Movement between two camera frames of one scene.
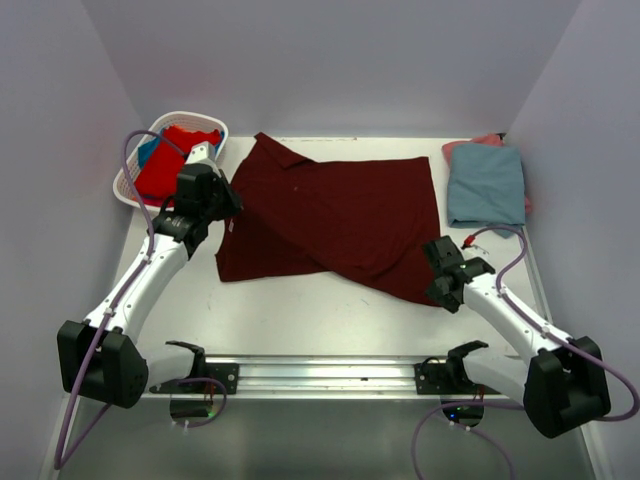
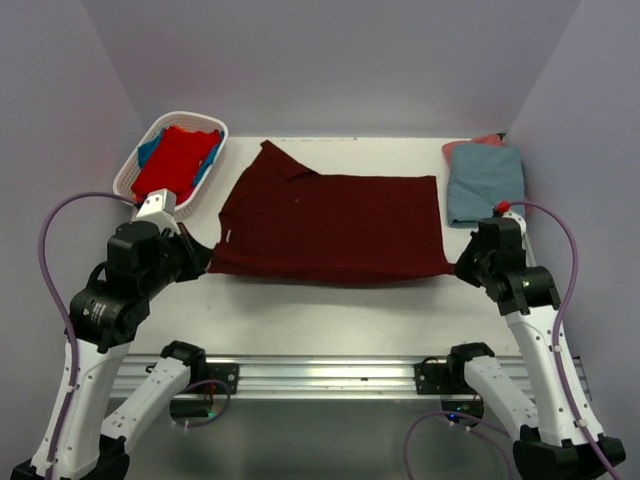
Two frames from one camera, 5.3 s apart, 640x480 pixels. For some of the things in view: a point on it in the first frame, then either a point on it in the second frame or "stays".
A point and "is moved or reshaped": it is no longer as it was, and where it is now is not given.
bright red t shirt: (158, 177) stays
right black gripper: (450, 304) to (462, 271)
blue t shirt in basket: (146, 151) stays
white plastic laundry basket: (187, 119) stays
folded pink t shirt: (485, 139) stays
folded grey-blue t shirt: (486, 187) stays
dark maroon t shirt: (365, 221) is moved or reshaped
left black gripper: (233, 201) to (198, 254)
